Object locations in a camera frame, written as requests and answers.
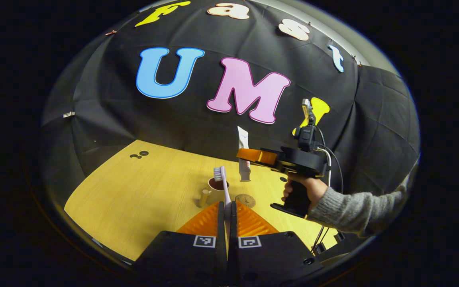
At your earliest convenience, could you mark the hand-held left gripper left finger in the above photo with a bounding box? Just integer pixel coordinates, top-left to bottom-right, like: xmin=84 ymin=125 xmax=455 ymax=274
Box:
xmin=133 ymin=201 xmax=228 ymax=287

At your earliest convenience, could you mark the white toothbrush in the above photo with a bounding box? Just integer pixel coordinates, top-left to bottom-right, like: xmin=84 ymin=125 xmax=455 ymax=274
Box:
xmin=213 ymin=166 xmax=232 ymax=242

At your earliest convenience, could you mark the white toothpaste tube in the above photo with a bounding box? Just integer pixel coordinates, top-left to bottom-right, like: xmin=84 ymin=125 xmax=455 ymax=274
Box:
xmin=237 ymin=126 xmax=252 ymax=183

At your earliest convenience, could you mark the black cable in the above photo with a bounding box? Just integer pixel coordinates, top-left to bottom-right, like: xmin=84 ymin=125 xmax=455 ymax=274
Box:
xmin=315 ymin=127 xmax=344 ymax=194

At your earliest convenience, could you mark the wooden desktop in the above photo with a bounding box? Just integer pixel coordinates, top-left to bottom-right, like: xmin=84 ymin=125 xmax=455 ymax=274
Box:
xmin=64 ymin=140 xmax=339 ymax=261

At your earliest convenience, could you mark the white cable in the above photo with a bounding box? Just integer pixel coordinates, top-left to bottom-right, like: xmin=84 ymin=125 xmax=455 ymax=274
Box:
xmin=318 ymin=147 xmax=332 ymax=188

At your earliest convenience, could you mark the beige cup with wooden handle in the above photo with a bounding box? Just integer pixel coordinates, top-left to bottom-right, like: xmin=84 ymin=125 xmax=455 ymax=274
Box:
xmin=198 ymin=177 xmax=230 ymax=208

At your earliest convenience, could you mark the black backdrop cloth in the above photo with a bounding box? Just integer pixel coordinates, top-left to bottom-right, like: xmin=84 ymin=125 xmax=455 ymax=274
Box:
xmin=40 ymin=0 xmax=420 ymax=208

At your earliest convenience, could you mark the round wooden coaster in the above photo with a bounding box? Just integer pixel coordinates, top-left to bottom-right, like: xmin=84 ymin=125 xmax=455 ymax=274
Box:
xmin=235 ymin=194 xmax=256 ymax=208

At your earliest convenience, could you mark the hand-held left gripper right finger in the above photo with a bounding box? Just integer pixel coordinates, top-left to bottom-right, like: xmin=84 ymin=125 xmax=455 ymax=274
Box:
xmin=229 ymin=201 xmax=324 ymax=287

